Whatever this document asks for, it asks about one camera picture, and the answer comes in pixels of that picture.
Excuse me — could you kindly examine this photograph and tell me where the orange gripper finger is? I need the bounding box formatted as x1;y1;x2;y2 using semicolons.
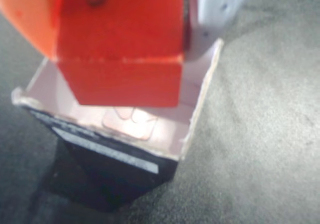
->
0;0;63;60

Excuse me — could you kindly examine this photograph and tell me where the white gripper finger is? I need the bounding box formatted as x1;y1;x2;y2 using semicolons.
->
184;0;253;60

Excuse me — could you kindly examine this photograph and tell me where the red cube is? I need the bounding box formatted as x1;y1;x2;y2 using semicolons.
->
51;0;186;108

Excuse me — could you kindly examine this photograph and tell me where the white cardboard box, black label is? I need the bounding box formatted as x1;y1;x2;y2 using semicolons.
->
11;38;225;213

